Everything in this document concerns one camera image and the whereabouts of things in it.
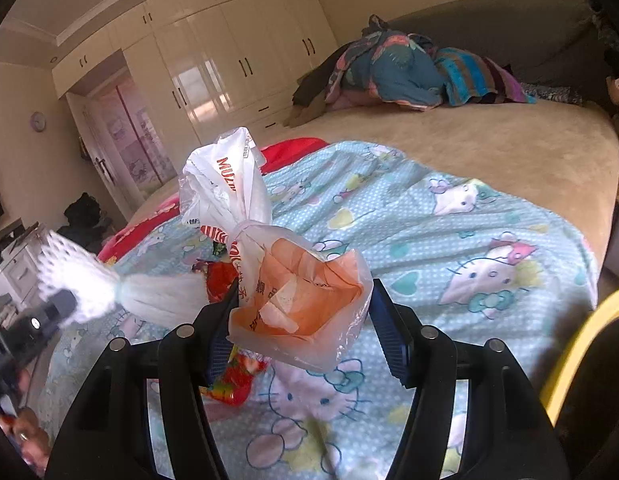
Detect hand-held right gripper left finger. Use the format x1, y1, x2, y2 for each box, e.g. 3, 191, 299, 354
46, 285, 241, 480

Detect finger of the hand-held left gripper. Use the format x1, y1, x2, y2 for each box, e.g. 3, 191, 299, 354
44, 289, 79, 322

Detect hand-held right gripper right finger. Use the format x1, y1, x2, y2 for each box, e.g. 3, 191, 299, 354
372, 282, 566, 480

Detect red candy tube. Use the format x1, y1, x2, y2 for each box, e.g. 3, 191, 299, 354
200, 347, 271, 407

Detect red plastic bag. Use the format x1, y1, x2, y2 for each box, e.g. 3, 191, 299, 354
194, 259, 240, 306

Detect white foam fruit net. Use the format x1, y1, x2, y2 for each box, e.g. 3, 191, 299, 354
38, 229, 211, 322

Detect white and orange plastic bag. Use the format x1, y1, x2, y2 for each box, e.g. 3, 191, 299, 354
178, 127, 375, 374

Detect person's left hand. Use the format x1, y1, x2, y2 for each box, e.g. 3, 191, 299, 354
0, 399, 51, 477

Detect white cabinet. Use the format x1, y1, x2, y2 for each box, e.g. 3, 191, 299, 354
0, 222, 58, 306

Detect black plush toy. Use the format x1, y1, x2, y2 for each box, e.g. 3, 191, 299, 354
64, 191, 116, 242

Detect blue cartoon cat blanket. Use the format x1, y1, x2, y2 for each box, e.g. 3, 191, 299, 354
37, 140, 601, 480

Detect red cartoon blanket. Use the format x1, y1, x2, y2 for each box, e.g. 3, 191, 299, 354
97, 137, 330, 263

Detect beige bed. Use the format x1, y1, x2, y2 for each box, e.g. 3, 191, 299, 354
124, 95, 619, 266

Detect dark brown clothes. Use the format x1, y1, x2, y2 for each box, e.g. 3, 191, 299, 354
292, 52, 350, 128

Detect blue floral quilt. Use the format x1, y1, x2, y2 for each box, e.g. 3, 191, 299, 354
325, 14, 446, 112

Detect striped towel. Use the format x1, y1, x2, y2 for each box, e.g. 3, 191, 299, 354
433, 47, 537, 107

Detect cream wardrobe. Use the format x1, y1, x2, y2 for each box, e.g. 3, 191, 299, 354
52, 0, 339, 147

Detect patterned grey cloth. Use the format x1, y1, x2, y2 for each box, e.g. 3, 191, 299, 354
520, 82, 587, 107

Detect grey headboard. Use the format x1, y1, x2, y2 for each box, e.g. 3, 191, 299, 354
387, 0, 610, 107

